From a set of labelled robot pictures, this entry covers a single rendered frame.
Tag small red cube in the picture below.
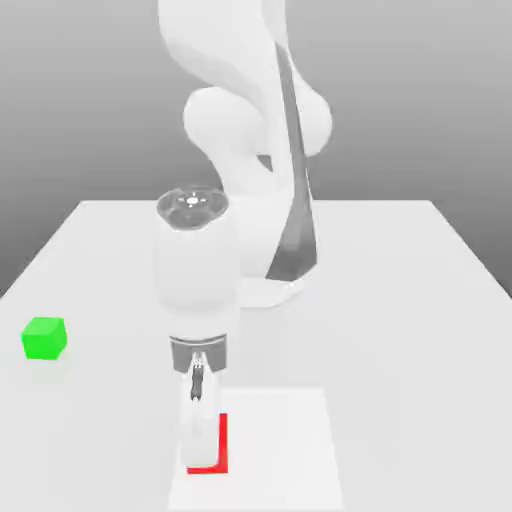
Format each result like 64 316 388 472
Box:
186 412 230 476

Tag small green cube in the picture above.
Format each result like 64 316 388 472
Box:
20 316 69 361

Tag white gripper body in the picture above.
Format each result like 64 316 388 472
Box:
178 368 222 468

